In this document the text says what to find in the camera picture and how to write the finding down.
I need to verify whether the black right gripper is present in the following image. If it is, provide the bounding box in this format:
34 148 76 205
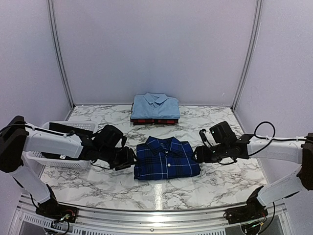
191 142 229 164

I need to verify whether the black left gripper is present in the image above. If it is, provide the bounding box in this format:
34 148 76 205
99 145 140 171

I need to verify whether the blue plaid long sleeve shirt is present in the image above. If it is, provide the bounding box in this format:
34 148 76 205
134 136 201 181

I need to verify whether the red plaid shirt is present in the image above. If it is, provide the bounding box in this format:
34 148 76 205
130 118 179 125

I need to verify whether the light blue shirt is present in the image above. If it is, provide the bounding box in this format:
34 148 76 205
131 93 180 119

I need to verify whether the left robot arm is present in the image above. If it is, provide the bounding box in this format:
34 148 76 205
0 116 138 218

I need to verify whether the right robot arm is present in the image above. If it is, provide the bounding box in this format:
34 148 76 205
193 121 313 219

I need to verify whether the black shirt in basket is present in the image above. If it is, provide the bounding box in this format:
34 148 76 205
42 122 97 161

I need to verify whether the white plastic basket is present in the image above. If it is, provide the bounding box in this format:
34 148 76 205
25 121 98 169

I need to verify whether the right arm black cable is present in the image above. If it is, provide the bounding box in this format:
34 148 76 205
254 121 277 140

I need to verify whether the aluminium front frame rail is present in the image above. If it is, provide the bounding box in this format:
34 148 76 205
8 194 294 235

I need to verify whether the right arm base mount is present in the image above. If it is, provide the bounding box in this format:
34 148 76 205
223 186 268 224

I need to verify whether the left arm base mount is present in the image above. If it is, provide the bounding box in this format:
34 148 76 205
36 192 78 223

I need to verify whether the right aluminium wall post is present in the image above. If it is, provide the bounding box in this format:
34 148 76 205
231 0 264 112

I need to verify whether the aluminium wall post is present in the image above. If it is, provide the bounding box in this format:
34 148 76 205
46 0 75 109
231 0 264 112

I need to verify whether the left aluminium wall post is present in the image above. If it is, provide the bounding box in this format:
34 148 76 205
46 0 75 109

